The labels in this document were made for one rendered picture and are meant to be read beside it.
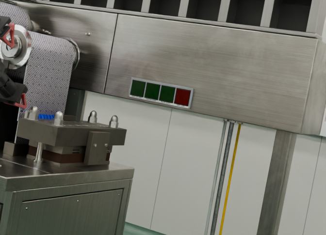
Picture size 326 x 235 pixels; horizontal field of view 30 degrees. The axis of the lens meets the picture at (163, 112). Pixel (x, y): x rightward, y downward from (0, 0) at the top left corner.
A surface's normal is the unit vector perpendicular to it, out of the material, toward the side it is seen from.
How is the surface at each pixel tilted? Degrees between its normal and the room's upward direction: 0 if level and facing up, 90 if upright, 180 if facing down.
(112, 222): 90
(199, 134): 90
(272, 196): 90
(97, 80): 90
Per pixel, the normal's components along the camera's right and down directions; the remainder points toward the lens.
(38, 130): -0.48, -0.04
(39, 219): 0.86, 0.18
